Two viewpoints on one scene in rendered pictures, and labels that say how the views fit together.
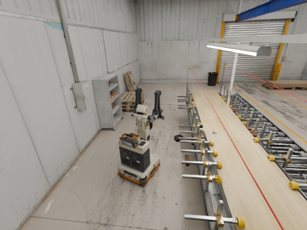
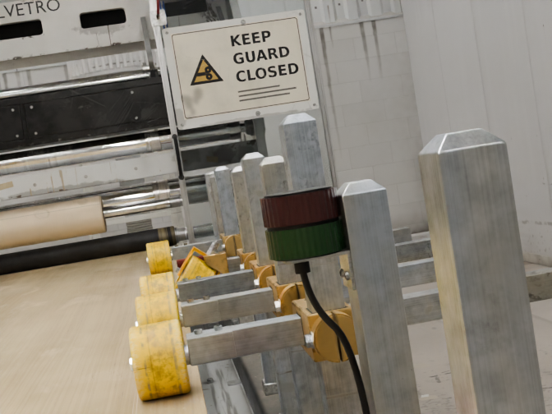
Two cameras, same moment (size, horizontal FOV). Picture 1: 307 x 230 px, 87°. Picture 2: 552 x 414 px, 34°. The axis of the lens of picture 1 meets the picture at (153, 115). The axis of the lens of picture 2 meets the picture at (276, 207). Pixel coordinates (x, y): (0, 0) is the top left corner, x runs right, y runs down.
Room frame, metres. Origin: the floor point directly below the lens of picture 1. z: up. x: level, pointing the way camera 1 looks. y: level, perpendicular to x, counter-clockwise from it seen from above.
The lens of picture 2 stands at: (3.13, -1.01, 1.13)
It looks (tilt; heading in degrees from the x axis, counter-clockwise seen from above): 3 degrees down; 166
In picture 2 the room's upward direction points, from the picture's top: 9 degrees counter-clockwise
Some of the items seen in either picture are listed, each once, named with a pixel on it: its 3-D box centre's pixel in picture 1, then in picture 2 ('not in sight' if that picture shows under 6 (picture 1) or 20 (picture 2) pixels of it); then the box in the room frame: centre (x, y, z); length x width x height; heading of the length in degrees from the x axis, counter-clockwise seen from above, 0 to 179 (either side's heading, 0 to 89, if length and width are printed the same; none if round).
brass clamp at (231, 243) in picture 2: (219, 217); (232, 243); (0.96, -0.57, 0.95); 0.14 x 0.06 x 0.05; 173
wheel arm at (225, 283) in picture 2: (200, 163); (305, 268); (1.69, -0.61, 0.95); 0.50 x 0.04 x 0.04; 83
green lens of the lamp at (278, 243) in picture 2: not in sight; (305, 238); (2.46, -0.82, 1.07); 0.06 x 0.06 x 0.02
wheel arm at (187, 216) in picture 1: (212, 218); (257, 237); (0.95, -0.51, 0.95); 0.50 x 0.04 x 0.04; 83
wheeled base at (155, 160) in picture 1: (139, 165); not in sight; (2.58, 0.31, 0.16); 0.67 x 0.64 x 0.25; 150
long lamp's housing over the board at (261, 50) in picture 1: (225, 46); not in sight; (2.68, -1.13, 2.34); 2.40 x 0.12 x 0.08; 173
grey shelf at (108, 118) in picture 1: (109, 101); not in sight; (4.77, 1.35, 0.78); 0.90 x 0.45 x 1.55; 173
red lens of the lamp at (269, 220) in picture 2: not in sight; (300, 206); (2.46, -0.82, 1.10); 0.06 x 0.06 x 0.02
